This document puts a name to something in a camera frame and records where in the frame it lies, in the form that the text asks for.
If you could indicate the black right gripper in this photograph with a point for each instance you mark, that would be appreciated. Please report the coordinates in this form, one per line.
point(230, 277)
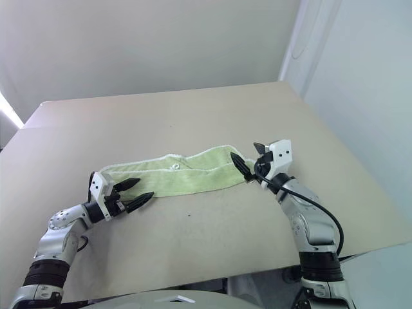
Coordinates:
point(264, 158)

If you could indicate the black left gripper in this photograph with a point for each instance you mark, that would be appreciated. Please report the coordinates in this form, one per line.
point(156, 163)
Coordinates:
point(115, 206)

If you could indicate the green terry towel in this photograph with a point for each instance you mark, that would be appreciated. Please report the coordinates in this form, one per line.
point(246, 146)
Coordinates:
point(193, 180)

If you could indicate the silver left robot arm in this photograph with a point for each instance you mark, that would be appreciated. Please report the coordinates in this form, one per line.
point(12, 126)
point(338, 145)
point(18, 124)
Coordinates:
point(58, 238)

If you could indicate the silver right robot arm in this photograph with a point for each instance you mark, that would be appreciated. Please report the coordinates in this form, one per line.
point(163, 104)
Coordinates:
point(309, 222)

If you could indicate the grey robot torso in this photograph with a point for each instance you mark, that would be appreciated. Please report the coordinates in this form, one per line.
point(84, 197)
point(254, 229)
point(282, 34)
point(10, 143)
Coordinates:
point(145, 301)

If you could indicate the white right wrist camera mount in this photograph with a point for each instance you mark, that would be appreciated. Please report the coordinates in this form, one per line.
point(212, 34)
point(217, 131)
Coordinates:
point(281, 154)

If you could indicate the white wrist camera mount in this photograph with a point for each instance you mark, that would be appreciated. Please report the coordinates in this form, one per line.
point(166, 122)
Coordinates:
point(98, 186)
point(281, 154)

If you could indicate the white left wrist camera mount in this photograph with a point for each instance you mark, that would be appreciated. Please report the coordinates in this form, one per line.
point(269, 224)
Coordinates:
point(98, 186)

